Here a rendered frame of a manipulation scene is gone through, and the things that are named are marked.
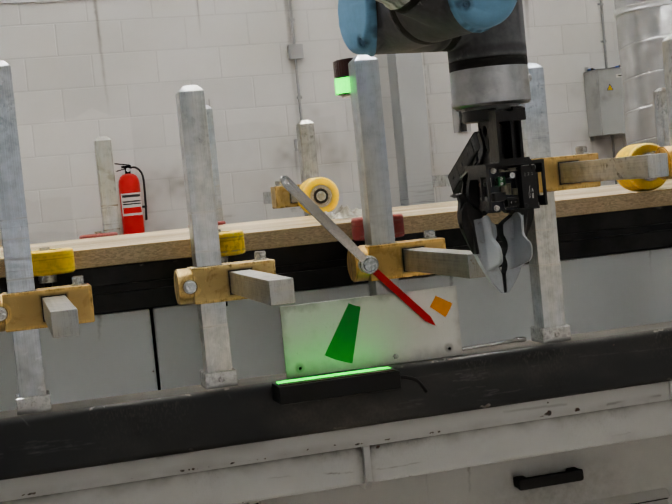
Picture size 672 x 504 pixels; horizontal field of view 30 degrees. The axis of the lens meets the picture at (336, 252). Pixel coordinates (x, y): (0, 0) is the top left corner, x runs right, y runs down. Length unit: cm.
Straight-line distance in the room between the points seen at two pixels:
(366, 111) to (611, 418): 60
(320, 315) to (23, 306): 40
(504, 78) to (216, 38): 771
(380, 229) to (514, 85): 42
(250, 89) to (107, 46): 105
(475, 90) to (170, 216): 757
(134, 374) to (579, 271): 75
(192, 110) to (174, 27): 733
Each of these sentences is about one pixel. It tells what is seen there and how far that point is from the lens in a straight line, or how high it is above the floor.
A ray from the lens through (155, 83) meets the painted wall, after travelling 897.
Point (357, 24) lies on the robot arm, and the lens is 136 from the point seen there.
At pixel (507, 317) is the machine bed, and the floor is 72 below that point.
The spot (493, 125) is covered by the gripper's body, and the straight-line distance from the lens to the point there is 141.
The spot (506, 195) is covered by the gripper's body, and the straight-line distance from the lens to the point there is 143.
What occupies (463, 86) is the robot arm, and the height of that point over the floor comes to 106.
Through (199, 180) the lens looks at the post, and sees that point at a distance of 171.
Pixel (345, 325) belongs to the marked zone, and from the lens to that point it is 175.
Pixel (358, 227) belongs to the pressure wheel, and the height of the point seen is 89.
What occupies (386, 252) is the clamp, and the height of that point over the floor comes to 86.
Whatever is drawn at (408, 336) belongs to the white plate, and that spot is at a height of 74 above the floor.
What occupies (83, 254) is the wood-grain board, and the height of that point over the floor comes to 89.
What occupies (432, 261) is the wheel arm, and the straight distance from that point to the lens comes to 166.
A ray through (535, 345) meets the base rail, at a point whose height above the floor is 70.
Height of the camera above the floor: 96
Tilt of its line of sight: 3 degrees down
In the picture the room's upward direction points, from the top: 5 degrees counter-clockwise
